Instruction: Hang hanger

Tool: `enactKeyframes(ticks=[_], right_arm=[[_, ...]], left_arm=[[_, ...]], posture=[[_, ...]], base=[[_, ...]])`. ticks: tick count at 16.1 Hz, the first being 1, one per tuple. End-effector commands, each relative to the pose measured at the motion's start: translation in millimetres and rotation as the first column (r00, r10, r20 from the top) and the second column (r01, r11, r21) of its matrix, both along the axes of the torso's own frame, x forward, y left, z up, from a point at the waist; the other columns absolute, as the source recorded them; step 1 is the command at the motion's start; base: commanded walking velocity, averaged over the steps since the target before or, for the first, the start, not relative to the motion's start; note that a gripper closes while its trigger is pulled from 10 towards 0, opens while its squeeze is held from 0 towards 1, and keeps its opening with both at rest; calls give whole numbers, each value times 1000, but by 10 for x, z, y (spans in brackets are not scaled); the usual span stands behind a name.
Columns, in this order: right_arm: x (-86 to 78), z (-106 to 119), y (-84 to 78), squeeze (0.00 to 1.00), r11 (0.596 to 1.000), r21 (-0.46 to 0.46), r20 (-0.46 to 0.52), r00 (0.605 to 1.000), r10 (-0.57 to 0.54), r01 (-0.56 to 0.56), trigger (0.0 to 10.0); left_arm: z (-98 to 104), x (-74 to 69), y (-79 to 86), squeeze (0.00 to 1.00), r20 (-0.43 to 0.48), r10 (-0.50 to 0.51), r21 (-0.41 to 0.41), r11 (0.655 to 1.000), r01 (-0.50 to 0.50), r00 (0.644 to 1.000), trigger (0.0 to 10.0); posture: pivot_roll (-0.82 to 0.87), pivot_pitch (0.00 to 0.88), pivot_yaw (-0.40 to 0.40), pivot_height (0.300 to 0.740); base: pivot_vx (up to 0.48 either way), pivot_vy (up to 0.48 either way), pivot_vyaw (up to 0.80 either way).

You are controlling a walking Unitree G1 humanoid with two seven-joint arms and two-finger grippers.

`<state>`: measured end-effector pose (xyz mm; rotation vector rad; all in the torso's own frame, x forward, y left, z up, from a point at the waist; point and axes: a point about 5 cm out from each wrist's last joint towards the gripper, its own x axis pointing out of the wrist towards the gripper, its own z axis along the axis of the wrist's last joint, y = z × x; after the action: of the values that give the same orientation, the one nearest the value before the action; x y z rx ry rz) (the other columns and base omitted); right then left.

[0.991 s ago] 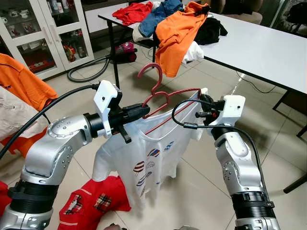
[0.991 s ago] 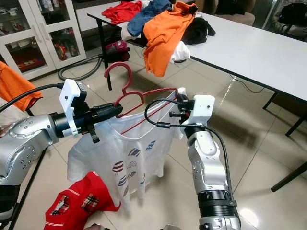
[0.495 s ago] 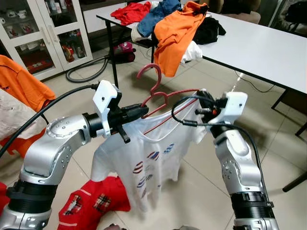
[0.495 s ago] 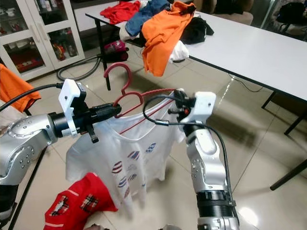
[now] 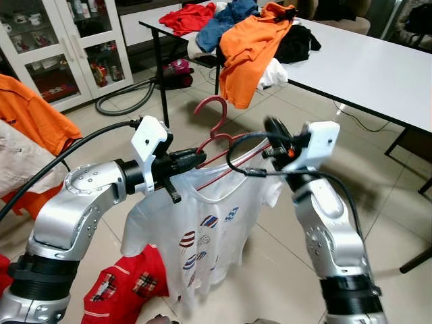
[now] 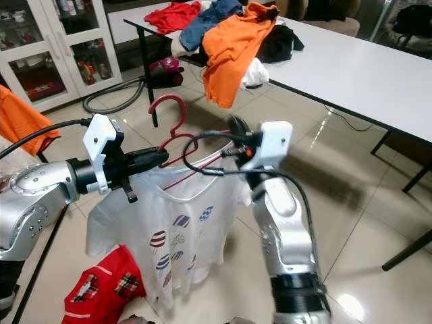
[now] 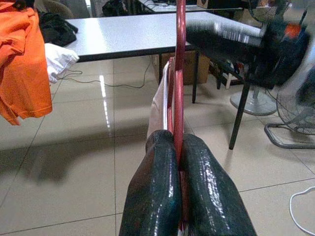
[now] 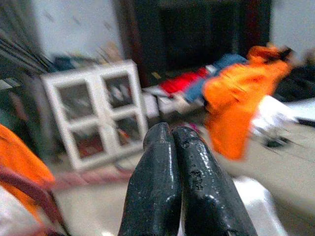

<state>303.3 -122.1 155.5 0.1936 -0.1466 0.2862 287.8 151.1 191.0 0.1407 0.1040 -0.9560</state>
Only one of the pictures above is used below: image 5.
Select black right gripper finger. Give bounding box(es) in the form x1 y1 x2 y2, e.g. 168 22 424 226
263 116 292 146

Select white printed t-shirt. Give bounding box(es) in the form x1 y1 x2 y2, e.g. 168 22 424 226
121 152 284 308

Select red plastic hanger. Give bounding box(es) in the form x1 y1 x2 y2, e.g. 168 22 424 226
192 94 271 193

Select orange polo shirt black trim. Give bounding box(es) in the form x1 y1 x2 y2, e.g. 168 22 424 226
0 182 58 220
217 2 298 110
0 73 83 156

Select magenta black vacuum cleaner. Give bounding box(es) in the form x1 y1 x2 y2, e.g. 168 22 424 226
162 57 195 90

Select black garment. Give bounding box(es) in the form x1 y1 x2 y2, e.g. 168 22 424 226
273 24 322 65

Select white table black legs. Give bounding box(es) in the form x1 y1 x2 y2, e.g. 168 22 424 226
138 0 432 274

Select blue denim jeans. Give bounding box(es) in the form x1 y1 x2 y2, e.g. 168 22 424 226
196 0 261 53

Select red garment plaid patches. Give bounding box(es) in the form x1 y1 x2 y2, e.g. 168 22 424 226
81 244 169 324

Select red garment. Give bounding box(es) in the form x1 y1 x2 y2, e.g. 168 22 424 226
159 2 218 36

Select white garment grey stitching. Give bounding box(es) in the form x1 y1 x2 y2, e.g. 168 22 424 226
0 120 74 198

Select white glass door cabinet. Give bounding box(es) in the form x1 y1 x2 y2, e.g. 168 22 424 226
0 0 134 112

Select black bag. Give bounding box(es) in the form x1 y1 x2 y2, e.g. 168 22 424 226
405 3 432 34

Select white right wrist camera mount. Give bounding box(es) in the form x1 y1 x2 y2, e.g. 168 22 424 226
290 121 340 173

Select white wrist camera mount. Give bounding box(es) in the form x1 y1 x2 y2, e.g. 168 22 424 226
290 121 340 173
130 116 169 195

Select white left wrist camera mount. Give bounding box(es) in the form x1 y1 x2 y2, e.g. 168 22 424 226
130 116 169 195

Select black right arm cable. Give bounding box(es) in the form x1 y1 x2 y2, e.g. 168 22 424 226
226 132 369 244

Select grey vacuum hose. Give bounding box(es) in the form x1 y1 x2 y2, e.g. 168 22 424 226
94 78 166 117

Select metal frame chair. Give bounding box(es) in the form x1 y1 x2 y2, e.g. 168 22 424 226
398 0 432 51

